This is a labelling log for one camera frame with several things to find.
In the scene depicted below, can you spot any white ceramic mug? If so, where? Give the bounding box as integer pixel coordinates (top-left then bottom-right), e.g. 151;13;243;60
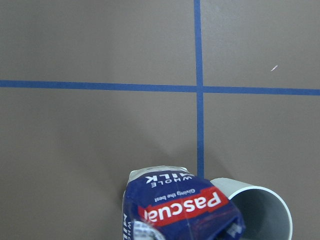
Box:
210;177;293;240

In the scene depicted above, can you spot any blue white milk carton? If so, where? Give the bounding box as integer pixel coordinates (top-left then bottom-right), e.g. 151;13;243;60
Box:
122;166;246;240

